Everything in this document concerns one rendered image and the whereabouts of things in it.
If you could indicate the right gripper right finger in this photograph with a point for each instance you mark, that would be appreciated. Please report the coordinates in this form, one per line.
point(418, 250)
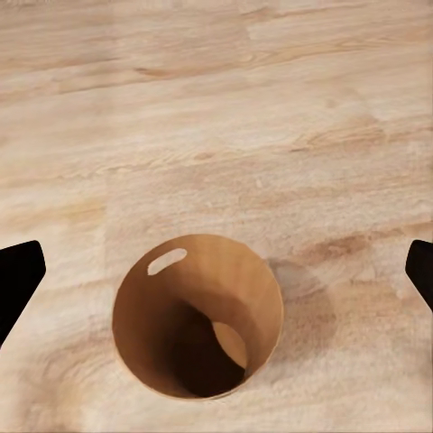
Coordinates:
point(419, 267)

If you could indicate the trash can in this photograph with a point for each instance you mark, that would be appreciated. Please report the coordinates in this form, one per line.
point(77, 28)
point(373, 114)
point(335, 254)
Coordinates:
point(201, 327)

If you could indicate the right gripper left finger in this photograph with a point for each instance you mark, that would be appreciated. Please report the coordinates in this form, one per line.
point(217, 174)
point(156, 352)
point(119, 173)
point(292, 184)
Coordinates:
point(22, 268)

